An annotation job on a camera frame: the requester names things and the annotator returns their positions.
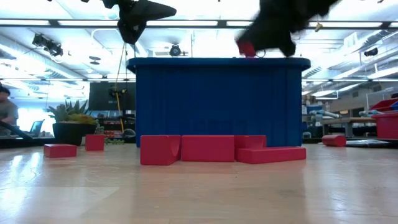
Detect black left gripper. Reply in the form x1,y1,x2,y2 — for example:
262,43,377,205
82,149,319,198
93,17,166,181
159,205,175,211
102,0,177,45

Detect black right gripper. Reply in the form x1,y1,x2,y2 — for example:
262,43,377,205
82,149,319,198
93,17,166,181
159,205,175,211
241,0,340,58

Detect blue plastic bin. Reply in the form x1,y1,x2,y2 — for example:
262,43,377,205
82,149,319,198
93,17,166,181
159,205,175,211
126,57,312,147

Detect overhead light bar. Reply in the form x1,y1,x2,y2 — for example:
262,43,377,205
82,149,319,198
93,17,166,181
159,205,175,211
0,19,398,29

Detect yellow hanging hook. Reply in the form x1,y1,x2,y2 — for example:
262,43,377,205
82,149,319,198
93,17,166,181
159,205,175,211
313,15,324,33

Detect round black ceiling lamp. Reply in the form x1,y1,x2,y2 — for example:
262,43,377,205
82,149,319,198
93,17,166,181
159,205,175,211
169,44,187,58

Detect pale blue background machine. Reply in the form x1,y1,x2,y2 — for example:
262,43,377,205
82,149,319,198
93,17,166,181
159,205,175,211
308,108,340,123

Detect black monitor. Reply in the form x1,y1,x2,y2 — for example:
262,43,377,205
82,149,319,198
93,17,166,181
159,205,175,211
88,81,137,111

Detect wooden background table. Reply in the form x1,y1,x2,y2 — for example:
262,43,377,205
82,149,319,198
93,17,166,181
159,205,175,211
320,116,377,138

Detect red rounded block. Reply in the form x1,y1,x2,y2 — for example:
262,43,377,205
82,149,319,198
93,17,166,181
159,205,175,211
321,134,347,147

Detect red plastic crate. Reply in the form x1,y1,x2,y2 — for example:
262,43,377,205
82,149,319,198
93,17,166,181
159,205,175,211
369,98,398,140

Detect potted succulent plant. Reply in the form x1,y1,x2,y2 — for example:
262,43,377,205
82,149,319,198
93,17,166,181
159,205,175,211
47,99,125,146

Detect open laptop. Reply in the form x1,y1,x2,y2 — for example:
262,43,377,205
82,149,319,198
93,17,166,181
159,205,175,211
30,119,45,138

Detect person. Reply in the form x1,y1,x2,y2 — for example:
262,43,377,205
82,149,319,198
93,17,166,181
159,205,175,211
0,85,19,136

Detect thin hanging cords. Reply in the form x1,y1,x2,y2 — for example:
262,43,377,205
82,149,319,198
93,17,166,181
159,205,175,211
114,40,137,134

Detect dark grey slotted rail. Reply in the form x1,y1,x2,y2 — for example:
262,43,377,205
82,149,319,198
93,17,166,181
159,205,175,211
345,139,390,148

